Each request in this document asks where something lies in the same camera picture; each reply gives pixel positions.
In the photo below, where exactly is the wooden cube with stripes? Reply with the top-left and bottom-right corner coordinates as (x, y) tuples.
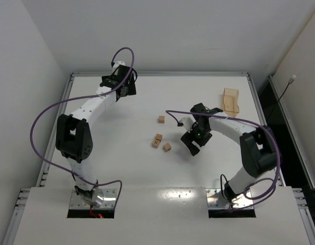
(152, 138), (161, 148)

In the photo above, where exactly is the wooden cube number five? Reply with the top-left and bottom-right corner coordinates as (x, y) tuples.
(158, 115), (165, 124)

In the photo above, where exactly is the transparent orange plastic box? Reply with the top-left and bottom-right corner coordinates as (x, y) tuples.
(223, 88), (239, 117)

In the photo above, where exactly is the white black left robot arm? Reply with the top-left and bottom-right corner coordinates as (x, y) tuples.
(56, 61), (137, 206)

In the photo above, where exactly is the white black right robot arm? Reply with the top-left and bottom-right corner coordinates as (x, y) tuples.
(178, 103), (279, 203)

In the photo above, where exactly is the plain wooden cube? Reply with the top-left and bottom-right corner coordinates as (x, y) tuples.
(163, 143), (172, 152)

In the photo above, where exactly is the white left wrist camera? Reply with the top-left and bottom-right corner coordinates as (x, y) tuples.
(111, 61), (125, 68)

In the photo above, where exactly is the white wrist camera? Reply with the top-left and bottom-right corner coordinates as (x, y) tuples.
(111, 61), (125, 68)
(177, 117), (195, 133)

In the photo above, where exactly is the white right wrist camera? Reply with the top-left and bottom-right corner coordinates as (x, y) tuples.
(177, 117), (195, 133)

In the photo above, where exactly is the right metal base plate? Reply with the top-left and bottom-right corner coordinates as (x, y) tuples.
(206, 188), (253, 210)

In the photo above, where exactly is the metal base plate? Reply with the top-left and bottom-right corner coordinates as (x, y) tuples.
(206, 188), (253, 210)
(69, 188), (117, 210)

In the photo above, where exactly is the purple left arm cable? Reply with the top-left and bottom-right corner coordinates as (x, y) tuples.
(30, 47), (136, 210)

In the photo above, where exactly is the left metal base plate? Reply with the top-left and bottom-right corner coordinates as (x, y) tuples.
(69, 188), (117, 210)

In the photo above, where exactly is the black cable white plug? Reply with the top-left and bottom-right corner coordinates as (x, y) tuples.
(266, 75), (297, 121)

